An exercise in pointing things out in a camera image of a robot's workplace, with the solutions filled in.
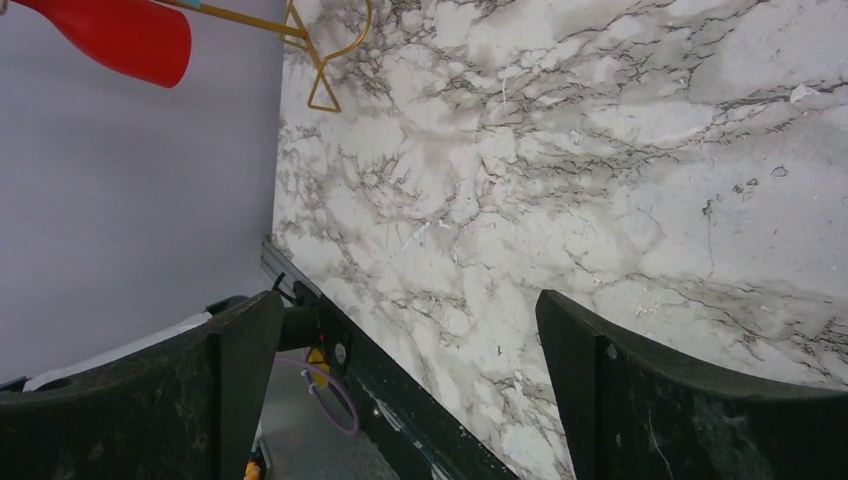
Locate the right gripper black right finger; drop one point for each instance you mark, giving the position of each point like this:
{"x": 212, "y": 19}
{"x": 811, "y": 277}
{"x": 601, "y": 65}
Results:
{"x": 633, "y": 408}

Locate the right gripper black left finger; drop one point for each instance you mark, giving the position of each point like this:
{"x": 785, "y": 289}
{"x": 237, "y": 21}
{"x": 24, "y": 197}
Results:
{"x": 184, "y": 408}

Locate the gold wire glass rack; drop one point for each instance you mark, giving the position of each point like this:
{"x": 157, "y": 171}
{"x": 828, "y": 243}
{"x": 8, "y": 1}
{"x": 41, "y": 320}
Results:
{"x": 292, "y": 31}

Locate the black mounting rail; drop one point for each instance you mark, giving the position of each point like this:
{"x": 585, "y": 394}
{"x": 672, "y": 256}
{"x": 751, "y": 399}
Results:
{"x": 417, "y": 437}

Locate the red plastic wine glass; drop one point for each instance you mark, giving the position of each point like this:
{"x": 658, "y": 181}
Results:
{"x": 139, "y": 39}

